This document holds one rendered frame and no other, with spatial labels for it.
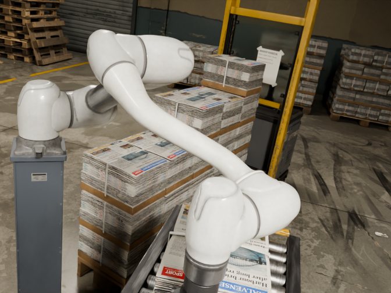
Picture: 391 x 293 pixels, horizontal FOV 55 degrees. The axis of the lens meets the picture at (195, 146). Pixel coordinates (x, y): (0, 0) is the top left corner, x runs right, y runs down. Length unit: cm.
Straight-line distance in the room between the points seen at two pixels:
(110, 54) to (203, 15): 788
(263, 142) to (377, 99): 402
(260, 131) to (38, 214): 227
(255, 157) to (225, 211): 288
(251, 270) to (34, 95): 101
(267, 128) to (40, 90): 232
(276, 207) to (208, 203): 17
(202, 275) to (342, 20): 811
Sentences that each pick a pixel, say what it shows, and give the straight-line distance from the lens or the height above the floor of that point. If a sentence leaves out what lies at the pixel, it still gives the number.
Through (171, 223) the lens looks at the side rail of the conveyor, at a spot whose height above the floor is 80.
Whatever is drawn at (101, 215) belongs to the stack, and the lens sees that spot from 212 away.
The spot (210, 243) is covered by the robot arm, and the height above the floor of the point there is 125.
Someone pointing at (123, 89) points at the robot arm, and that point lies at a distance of 93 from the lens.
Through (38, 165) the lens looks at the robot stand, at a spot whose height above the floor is 96.
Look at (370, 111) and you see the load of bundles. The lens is 726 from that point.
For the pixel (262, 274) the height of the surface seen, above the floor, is 103.
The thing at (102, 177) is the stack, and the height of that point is 73.
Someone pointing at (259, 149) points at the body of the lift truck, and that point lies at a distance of 351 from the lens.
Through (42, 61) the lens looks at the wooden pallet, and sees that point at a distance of 799.
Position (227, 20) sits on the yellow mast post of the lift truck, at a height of 154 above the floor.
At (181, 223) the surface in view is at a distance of 115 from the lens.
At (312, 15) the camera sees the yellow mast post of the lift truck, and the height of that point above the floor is 167.
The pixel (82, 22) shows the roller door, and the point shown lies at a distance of 992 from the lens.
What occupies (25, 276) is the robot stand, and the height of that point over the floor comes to 41.
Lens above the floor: 166
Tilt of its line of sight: 21 degrees down
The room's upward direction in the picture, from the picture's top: 9 degrees clockwise
